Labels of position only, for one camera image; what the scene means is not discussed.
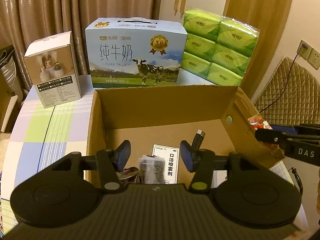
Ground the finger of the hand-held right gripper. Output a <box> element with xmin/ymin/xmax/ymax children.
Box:
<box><xmin>271</xmin><ymin>123</ymin><xmax>320</xmax><ymax>141</ymax></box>
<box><xmin>255</xmin><ymin>128</ymin><xmax>301</xmax><ymax>153</ymax></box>

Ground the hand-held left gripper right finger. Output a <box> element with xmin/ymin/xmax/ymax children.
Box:
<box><xmin>180</xmin><ymin>140</ymin><xmax>263</xmax><ymax>194</ymax></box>

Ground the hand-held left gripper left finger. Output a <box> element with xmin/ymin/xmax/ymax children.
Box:
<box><xmin>50</xmin><ymin>140</ymin><xmax>132</xmax><ymax>194</ymax></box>

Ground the green white spray carton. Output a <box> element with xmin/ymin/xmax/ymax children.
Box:
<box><xmin>152</xmin><ymin>144</ymin><xmax>179</xmax><ymax>185</ymax></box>

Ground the black lighter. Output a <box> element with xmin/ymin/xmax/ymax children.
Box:
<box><xmin>191</xmin><ymin>129</ymin><xmax>206</xmax><ymax>148</ymax></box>

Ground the dark brown packet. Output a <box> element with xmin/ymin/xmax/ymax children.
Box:
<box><xmin>119</xmin><ymin>167</ymin><xmax>140</xmax><ymax>181</ymax></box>

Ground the red snack packet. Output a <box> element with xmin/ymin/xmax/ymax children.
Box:
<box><xmin>247</xmin><ymin>114</ymin><xmax>283</xmax><ymax>157</ymax></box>

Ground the clear plastic case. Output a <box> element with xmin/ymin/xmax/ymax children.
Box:
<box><xmin>138</xmin><ymin>155</ymin><xmax>166</xmax><ymax>185</ymax></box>

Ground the brown cardboard box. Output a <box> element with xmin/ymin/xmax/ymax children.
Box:
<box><xmin>86</xmin><ymin>85</ymin><xmax>286</xmax><ymax>188</ymax></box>

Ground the quilted chair cover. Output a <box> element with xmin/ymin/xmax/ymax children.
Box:
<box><xmin>253</xmin><ymin>56</ymin><xmax>320</xmax><ymax>126</ymax></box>

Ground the blue milk carton case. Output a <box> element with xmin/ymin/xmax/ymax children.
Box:
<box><xmin>85</xmin><ymin>17</ymin><xmax>188</xmax><ymax>89</ymax></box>

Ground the white product box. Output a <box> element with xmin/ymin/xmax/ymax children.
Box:
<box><xmin>24</xmin><ymin>30</ymin><xmax>83</xmax><ymax>109</ymax></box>

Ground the stack of green tissue packs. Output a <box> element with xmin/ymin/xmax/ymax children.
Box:
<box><xmin>181</xmin><ymin>9</ymin><xmax>261</xmax><ymax>86</ymax></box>

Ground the wooden door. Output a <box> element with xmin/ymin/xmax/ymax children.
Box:
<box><xmin>223</xmin><ymin>0</ymin><xmax>296</xmax><ymax>96</ymax></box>

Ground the striped bag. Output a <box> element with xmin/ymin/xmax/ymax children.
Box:
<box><xmin>0</xmin><ymin>44</ymin><xmax>23</xmax><ymax>98</ymax></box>

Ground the brown curtain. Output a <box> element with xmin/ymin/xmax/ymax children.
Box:
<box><xmin>0</xmin><ymin>0</ymin><xmax>164</xmax><ymax>91</ymax></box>

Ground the black wrist strap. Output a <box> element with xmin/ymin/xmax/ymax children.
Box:
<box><xmin>289</xmin><ymin>167</ymin><xmax>305</xmax><ymax>193</ymax></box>

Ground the charger plug with cable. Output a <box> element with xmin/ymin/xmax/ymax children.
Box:
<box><xmin>258</xmin><ymin>43</ymin><xmax>308</xmax><ymax>113</ymax></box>

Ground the wall socket plate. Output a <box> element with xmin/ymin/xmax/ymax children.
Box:
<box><xmin>308</xmin><ymin>48</ymin><xmax>320</xmax><ymax>71</ymax></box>
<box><xmin>298</xmin><ymin>40</ymin><xmax>312</xmax><ymax>61</ymax></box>

